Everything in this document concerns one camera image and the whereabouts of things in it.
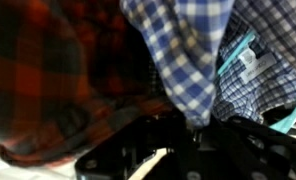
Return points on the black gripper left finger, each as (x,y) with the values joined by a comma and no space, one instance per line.
(134,140)

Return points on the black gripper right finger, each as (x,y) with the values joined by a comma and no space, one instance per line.
(254,150)

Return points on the blue large-check shirt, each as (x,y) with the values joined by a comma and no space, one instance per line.
(184,60)

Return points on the blue fine-check shirt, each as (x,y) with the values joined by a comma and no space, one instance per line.
(264,90)

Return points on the red black plaid shirt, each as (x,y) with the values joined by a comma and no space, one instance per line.
(54,83)

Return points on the teal plastic hanger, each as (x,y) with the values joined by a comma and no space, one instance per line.
(236,53)

